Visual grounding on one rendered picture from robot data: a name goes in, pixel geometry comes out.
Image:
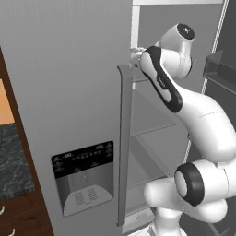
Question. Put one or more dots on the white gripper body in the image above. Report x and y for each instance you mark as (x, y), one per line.
(136, 55)

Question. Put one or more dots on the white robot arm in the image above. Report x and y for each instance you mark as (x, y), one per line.
(209, 123)

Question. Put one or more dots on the grey fridge door with dispenser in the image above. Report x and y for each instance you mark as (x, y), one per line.
(61, 76)

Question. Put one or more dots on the dark fridge door bin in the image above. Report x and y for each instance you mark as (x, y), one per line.
(219, 72)

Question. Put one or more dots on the glass fridge shelf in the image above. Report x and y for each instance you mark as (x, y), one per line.
(153, 147)

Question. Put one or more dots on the dark grey fridge door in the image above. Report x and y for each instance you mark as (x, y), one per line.
(226, 27)

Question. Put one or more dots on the brown wooden cabinet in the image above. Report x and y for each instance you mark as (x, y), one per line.
(19, 126)

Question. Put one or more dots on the brown wooden drawer front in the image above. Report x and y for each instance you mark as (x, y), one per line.
(30, 226)
(21, 204)

